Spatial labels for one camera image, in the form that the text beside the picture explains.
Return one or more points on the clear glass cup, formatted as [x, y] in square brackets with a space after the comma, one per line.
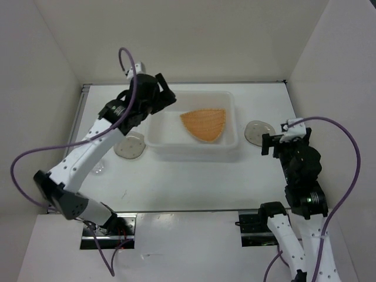
[98, 168]

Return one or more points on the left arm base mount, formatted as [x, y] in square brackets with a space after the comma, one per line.
[123, 236]

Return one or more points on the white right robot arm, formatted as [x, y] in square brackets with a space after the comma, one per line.
[309, 258]

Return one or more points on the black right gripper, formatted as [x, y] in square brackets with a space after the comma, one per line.
[266, 140]

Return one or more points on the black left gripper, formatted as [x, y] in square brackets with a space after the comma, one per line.
[168, 96]

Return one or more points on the orange woven pattern plate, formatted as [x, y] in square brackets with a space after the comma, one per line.
[206, 125]

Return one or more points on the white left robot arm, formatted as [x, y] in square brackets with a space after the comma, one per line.
[60, 186]

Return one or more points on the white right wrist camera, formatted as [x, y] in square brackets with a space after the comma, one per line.
[292, 129]

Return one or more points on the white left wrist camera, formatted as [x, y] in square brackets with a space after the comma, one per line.
[138, 69]

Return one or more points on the smoky glass plate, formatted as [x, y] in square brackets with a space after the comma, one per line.
[254, 131]
[131, 147]

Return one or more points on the translucent white plastic bin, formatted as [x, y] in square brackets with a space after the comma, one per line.
[167, 137]

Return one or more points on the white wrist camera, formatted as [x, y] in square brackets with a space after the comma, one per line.
[292, 129]
[138, 69]

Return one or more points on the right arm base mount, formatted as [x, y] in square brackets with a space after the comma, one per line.
[253, 230]

